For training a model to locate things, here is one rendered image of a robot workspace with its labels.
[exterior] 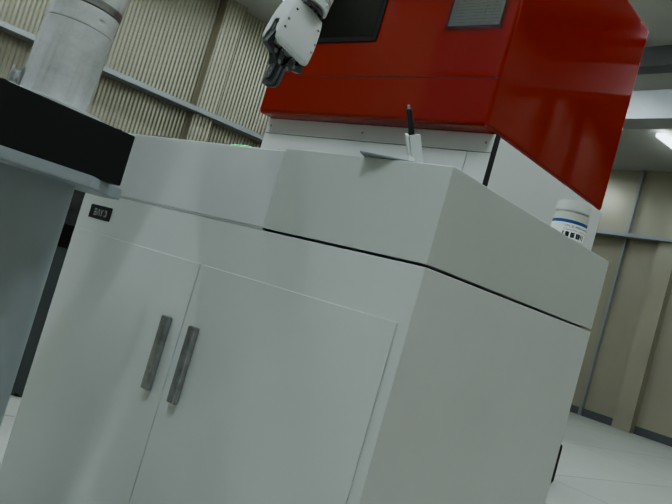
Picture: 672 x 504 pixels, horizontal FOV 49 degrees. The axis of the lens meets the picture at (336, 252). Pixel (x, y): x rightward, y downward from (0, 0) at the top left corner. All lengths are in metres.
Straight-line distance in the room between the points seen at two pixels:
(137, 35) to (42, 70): 8.47
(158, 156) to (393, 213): 0.64
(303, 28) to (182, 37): 8.61
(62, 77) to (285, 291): 0.52
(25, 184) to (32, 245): 0.10
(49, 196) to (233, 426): 0.49
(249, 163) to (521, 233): 0.49
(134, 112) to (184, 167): 8.23
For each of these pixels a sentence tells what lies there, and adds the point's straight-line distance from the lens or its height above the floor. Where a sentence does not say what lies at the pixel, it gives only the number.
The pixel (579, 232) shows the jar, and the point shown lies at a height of 1.00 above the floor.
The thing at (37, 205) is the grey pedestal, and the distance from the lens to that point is 1.31.
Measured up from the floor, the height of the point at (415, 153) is 1.06.
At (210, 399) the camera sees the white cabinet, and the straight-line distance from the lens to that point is 1.28.
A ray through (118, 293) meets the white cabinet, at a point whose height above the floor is 0.63.
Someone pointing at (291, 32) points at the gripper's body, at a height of 1.20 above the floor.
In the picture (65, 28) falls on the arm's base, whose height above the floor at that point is 1.05.
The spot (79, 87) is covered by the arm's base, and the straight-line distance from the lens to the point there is 1.36.
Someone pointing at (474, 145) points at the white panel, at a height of 1.19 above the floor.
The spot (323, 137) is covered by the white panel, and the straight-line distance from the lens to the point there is 2.14.
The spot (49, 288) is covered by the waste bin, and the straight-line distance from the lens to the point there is 3.16.
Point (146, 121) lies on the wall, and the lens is 9.77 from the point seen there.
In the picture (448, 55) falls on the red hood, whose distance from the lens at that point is 1.91.
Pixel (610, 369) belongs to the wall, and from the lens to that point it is 12.58.
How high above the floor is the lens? 0.74
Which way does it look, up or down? 3 degrees up
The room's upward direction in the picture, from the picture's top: 16 degrees clockwise
